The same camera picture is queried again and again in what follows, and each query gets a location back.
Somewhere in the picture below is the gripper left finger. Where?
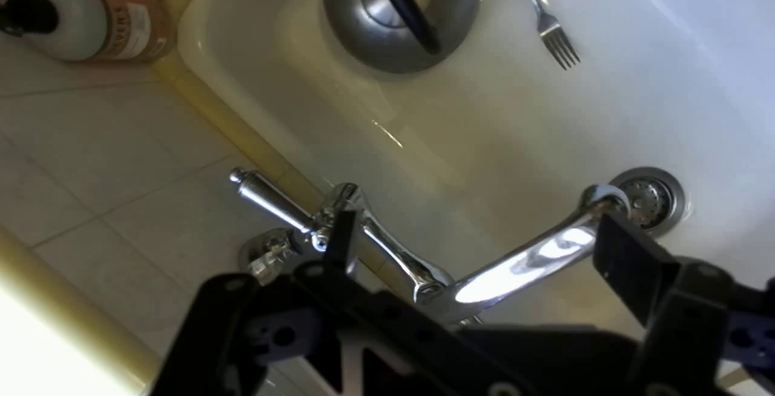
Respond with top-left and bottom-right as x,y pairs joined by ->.
150,210 -> 535,396

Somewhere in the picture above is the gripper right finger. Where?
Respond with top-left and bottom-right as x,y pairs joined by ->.
593,213 -> 775,396

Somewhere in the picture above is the chrome faucet spout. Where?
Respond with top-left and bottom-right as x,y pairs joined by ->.
421,184 -> 633,326

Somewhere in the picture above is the chrome faucet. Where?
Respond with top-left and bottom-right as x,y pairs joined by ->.
229,167 -> 633,328

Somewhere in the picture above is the metal sink drain strainer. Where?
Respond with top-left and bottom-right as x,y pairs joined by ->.
608,167 -> 687,238

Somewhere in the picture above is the white sink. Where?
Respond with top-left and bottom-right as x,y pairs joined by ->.
176,0 -> 775,396

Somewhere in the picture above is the silver fork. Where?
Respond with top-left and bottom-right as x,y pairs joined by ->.
503,0 -> 582,71

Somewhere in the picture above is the soap bottle with black pump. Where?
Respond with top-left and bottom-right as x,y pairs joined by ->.
0,0 -> 177,64

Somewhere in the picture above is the chrome faucet handle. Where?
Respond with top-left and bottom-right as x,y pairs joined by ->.
229,167 -> 331,252
330,183 -> 456,303

